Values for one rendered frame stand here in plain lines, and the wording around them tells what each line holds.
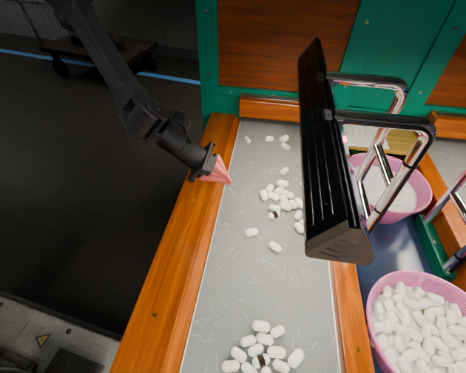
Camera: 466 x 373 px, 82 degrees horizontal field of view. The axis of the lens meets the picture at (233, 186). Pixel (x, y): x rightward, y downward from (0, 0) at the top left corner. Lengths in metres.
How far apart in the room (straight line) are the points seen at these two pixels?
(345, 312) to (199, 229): 0.38
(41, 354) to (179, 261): 0.51
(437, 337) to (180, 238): 0.59
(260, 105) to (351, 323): 0.73
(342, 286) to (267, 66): 0.75
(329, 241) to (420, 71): 0.88
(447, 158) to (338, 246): 0.94
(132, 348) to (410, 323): 0.58
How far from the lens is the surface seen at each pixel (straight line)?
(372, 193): 0.94
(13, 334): 1.09
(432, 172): 1.09
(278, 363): 0.60
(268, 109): 1.04
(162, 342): 0.61
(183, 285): 0.64
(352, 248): 0.34
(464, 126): 1.24
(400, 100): 0.67
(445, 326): 0.78
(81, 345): 0.98
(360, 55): 1.05
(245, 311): 0.64
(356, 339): 0.65
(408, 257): 0.92
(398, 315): 0.75
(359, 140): 1.07
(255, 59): 1.05
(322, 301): 0.68
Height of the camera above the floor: 1.34
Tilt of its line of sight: 46 degrees down
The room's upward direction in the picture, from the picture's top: 2 degrees clockwise
